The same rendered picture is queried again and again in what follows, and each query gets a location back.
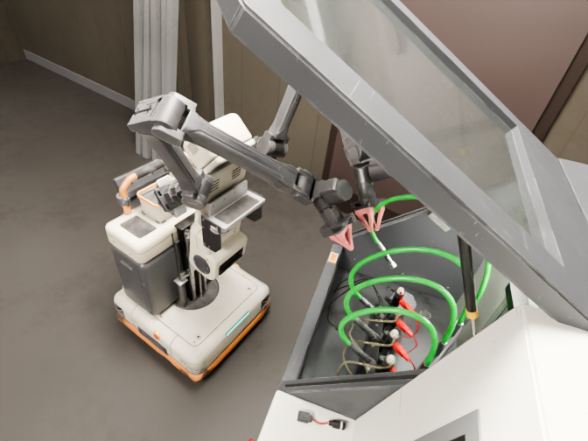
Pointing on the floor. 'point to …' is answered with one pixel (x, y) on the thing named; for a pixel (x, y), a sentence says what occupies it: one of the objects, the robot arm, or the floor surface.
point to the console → (496, 386)
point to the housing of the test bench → (577, 175)
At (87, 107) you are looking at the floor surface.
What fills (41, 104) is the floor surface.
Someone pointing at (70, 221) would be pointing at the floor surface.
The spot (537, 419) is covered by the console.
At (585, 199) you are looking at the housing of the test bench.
